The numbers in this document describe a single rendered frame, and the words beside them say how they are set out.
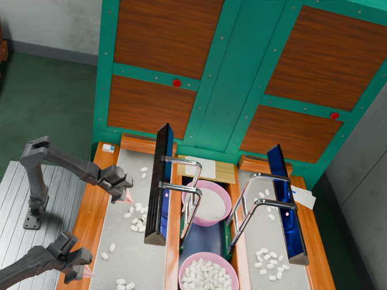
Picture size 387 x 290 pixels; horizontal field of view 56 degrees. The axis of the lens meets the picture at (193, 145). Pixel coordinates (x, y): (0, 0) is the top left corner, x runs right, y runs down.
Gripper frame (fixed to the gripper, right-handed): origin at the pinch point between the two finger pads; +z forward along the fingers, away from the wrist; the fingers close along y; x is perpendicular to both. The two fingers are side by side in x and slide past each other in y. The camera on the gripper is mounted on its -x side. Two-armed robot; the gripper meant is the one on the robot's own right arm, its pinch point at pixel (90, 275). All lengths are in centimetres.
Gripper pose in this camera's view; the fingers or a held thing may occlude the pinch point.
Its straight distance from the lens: 151.7
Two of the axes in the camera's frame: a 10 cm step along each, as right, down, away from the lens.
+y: -0.8, -7.0, 7.1
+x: -8.2, 4.5, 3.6
